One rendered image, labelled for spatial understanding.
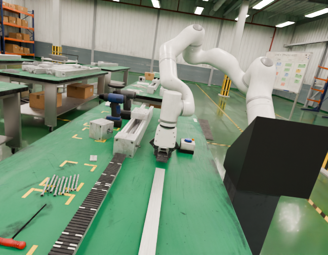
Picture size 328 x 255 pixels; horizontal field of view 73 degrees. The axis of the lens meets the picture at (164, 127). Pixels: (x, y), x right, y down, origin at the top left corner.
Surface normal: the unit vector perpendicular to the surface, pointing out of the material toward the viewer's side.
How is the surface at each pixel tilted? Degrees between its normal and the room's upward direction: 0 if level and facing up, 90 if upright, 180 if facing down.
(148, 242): 0
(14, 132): 90
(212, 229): 0
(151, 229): 0
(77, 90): 89
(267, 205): 90
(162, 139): 88
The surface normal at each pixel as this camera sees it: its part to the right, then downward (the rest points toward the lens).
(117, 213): 0.15, -0.95
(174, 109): 0.36, 0.33
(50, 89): -0.04, 0.29
